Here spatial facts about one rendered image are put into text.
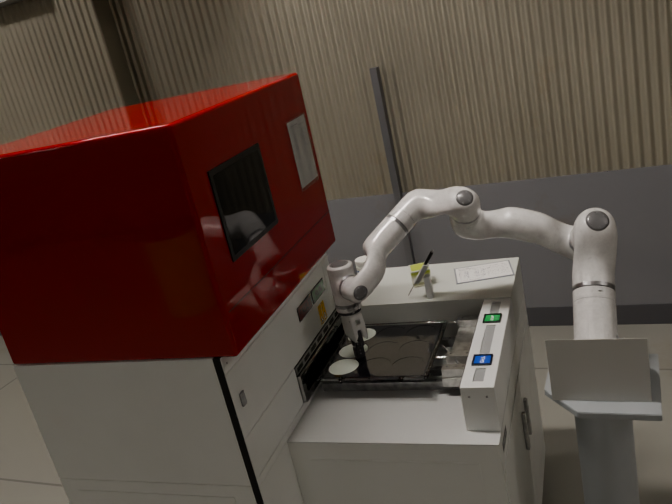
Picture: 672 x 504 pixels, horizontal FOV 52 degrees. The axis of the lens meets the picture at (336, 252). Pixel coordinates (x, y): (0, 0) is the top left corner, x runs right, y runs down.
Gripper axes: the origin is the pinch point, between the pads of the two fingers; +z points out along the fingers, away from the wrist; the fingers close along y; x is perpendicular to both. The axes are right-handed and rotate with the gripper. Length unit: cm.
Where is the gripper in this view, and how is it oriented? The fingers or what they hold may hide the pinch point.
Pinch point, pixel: (359, 351)
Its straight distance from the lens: 230.1
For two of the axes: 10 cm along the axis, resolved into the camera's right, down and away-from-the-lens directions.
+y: -3.8, -2.2, 9.0
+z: 2.1, 9.2, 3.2
